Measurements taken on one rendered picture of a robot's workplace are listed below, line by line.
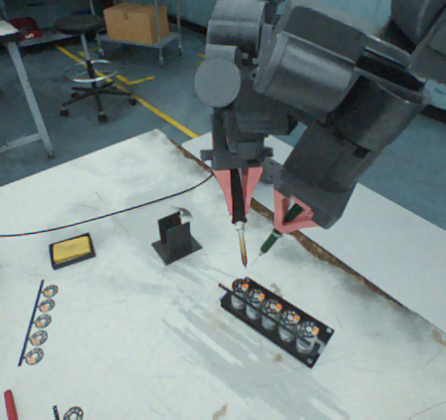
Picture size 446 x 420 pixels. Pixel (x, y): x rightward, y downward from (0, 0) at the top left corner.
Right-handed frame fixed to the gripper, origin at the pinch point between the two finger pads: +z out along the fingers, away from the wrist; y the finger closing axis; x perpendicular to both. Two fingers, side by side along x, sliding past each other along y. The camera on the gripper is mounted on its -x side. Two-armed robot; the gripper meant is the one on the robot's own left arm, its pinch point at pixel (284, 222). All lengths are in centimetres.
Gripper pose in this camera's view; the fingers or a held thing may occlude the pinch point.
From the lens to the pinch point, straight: 41.9
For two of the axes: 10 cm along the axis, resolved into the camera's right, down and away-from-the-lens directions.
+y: -5.0, 5.6, -6.6
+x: 8.1, 5.8, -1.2
